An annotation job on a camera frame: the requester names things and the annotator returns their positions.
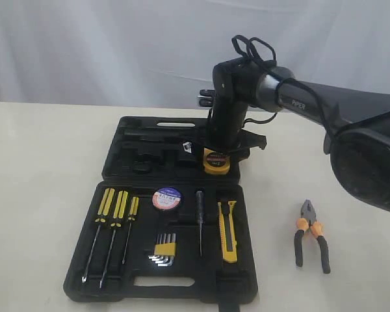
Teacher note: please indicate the hex key set yellow holder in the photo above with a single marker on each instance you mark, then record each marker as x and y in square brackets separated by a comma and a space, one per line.
[164, 250]

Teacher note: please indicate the silver adjustable wrench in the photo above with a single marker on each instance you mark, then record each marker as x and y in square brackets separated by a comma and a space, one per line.
[187, 147]

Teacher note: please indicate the middle yellow black screwdriver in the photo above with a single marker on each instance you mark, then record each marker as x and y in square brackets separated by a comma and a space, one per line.
[116, 223]

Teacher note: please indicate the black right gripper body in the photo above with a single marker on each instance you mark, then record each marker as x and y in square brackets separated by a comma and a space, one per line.
[224, 131]

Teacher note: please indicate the black electrical tape roll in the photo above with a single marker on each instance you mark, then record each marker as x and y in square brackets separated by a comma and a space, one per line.
[166, 199]

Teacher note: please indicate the small yellow black screwdriver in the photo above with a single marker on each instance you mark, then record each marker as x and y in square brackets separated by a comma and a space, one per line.
[131, 217]

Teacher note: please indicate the black plastic tool case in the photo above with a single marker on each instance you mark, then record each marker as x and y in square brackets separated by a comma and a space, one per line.
[141, 165]

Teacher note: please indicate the black voltage tester screwdriver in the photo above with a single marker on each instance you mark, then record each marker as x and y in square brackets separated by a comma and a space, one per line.
[200, 208]

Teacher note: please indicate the large yellow black screwdriver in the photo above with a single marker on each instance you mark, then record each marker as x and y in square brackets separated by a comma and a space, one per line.
[100, 220]

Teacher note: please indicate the yellow tape measure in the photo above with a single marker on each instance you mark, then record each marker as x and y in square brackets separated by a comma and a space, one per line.
[215, 163]

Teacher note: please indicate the claw hammer black handle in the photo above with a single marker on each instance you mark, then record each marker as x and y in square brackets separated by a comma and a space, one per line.
[191, 132]

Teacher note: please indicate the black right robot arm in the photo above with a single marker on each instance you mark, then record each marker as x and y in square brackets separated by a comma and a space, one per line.
[357, 124]

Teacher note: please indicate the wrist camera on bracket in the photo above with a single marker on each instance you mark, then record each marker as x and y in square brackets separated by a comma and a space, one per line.
[206, 98]

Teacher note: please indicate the yellow utility knife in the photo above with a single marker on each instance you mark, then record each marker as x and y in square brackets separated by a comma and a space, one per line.
[227, 231]

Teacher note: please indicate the white backdrop curtain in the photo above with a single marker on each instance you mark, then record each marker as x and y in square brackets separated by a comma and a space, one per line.
[161, 53]

